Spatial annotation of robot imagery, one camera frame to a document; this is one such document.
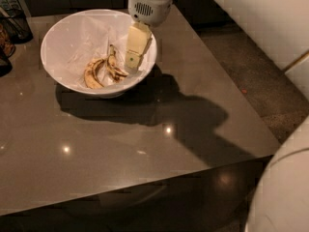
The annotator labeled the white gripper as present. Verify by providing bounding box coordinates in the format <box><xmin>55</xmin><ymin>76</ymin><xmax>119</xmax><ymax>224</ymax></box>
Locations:
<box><xmin>125</xmin><ymin>0</ymin><xmax>173</xmax><ymax>73</ymax></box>

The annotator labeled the spotted banana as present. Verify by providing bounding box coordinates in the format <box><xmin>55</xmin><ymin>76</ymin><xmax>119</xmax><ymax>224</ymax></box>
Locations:
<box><xmin>106</xmin><ymin>44</ymin><xmax>127</xmax><ymax>83</ymax></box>
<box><xmin>84</xmin><ymin>59</ymin><xmax>104</xmax><ymax>89</ymax></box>

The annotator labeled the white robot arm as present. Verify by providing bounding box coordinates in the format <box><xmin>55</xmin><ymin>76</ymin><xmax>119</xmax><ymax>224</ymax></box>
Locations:
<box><xmin>168</xmin><ymin>0</ymin><xmax>309</xmax><ymax>232</ymax></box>

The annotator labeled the white bowl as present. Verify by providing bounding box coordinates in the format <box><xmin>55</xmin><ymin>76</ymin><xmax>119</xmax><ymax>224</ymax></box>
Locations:
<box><xmin>41</xmin><ymin>10</ymin><xmax>157</xmax><ymax>99</ymax></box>

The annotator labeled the white paper liner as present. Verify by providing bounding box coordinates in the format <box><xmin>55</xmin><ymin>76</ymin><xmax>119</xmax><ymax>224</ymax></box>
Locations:
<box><xmin>67</xmin><ymin>22</ymin><xmax>153</xmax><ymax>91</ymax></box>

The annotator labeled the dark cabinet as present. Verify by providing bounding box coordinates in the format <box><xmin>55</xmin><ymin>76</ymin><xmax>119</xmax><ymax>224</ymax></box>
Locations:
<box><xmin>19</xmin><ymin>0</ymin><xmax>231</xmax><ymax>26</ymax></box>

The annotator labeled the brown object at left edge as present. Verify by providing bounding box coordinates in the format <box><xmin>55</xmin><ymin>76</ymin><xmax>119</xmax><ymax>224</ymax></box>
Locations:
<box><xmin>0</xmin><ymin>24</ymin><xmax>15</xmax><ymax>76</ymax></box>

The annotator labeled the black wire basket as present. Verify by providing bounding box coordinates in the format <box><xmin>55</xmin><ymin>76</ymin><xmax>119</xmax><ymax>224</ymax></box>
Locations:
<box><xmin>0</xmin><ymin>8</ymin><xmax>33</xmax><ymax>44</ymax></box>

